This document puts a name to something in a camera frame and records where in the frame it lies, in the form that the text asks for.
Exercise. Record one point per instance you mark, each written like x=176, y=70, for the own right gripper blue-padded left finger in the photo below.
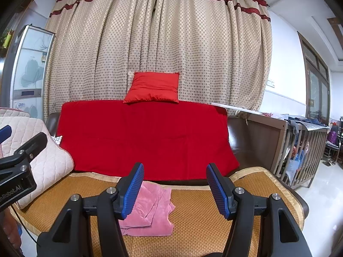
x=70, y=234

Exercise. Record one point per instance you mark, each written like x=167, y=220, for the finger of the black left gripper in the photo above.
x=30, y=149

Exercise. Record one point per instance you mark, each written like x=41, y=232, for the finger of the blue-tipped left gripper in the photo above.
x=5, y=133

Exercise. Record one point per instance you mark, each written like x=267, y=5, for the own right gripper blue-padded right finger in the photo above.
x=279, y=233

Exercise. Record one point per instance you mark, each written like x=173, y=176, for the pink corduroy jacket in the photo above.
x=149, y=216

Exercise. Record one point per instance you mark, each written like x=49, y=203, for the white quilted cushion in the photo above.
x=50, y=166

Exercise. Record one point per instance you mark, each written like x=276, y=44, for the red blanket on sofa back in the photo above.
x=174, y=141

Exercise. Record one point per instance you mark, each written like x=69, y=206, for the woven bamboo seat mat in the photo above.
x=199, y=228

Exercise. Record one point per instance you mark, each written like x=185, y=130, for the brown wooden crib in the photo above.
x=291, y=150

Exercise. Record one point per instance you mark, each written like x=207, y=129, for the white flat board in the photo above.
x=229, y=107

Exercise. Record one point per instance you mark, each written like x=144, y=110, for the brown framed door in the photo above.
x=317, y=83

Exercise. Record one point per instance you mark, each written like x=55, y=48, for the beige dotted curtain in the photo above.
x=221, y=49

